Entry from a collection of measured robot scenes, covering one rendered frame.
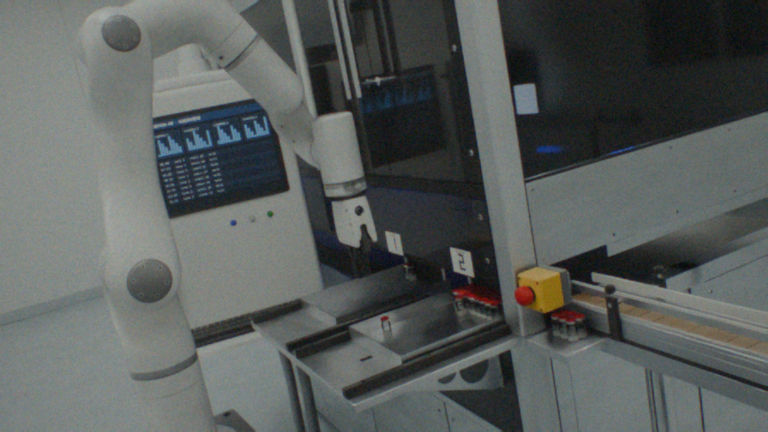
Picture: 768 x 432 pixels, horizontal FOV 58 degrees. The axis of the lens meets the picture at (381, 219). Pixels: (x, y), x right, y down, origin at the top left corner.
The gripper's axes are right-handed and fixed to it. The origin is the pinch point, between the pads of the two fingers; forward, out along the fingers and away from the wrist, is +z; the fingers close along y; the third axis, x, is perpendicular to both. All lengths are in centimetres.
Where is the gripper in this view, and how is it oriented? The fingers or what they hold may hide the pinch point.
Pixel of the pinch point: (361, 267)
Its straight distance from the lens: 142.1
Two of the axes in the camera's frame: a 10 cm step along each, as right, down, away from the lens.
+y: -4.5, -1.0, 8.9
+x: -8.7, 2.5, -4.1
